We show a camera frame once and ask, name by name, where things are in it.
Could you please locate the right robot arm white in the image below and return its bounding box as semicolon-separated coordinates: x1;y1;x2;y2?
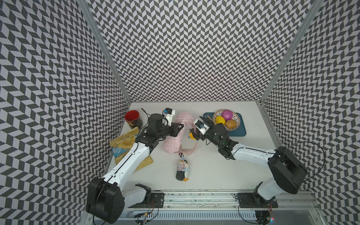
190;117;308;208

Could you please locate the patterned ceramic bowl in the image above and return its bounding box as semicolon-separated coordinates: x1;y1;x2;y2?
212;109;242;131

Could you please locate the aluminium corner post right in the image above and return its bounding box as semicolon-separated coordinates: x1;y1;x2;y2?
259;0;324;105

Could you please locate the teal tray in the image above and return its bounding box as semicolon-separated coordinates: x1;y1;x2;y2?
203;110;247;137

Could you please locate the gold snack bag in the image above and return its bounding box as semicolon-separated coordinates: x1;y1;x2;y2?
109;127;139;165

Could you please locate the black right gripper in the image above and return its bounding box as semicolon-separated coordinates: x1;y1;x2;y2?
190;116;221;148

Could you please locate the aluminium corner post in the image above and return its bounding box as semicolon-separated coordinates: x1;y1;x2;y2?
77;0;132;104
259;0;324;105

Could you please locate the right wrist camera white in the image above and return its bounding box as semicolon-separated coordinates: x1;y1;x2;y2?
194;120;210;135

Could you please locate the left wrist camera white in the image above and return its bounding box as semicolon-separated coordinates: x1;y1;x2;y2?
163;108;175;121

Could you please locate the yellow toy lemon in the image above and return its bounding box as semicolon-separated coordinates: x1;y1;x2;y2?
215;116;226;125

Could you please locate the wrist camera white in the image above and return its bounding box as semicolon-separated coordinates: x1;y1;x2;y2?
194;120;210;135
163;108;175;121

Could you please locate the aluminium corner post left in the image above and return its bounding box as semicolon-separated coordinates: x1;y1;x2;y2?
77;0;132;104

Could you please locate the grey plush yellow flower charm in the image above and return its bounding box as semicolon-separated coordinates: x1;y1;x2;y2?
189;133;197;140

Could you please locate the pink fluffy bag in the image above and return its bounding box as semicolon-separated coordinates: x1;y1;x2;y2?
162;112;198;155

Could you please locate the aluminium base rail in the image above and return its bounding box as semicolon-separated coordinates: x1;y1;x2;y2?
116;190;327;225

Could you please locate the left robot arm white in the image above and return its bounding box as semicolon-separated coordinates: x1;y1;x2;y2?
86;108;184;224

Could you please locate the penguin plush charm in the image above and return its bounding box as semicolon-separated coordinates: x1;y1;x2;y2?
176;160;190;182

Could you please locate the black red floral mug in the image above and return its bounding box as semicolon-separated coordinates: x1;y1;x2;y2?
125;110;143;129

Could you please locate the purple toy fruit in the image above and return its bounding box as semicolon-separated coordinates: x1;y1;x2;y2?
221;110;233;121

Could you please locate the brown toy potato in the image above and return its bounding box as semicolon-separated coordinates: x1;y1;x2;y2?
225;120;237;129

